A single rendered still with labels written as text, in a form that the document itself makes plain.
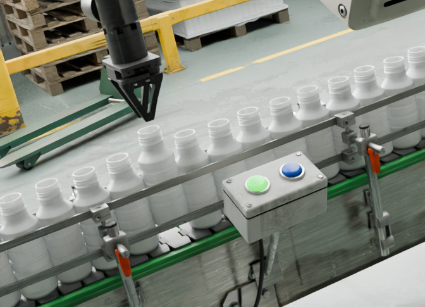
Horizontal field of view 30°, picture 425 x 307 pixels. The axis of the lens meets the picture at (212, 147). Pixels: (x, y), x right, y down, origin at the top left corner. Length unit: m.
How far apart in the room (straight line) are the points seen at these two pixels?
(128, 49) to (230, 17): 5.94
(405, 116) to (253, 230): 0.43
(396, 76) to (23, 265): 0.72
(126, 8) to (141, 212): 0.32
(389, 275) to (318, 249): 1.64
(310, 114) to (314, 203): 0.22
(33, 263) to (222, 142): 0.36
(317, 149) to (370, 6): 0.85
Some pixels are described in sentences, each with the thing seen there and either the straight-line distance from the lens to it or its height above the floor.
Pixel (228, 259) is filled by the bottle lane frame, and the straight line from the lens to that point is 1.34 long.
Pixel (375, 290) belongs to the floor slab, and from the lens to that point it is 2.97.
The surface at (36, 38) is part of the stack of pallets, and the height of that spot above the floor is 0.49.
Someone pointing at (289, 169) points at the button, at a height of 1.12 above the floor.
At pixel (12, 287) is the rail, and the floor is 1.04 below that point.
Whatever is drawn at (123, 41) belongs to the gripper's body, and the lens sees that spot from 1.20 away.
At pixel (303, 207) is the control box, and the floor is 1.06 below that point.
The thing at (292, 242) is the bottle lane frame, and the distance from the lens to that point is 1.38.
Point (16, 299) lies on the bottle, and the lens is 1.28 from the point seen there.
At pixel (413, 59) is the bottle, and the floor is 1.15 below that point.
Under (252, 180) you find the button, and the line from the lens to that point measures 1.17.
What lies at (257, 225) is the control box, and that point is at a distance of 1.17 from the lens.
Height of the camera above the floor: 1.58
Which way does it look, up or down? 20 degrees down
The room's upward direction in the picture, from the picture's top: 13 degrees counter-clockwise
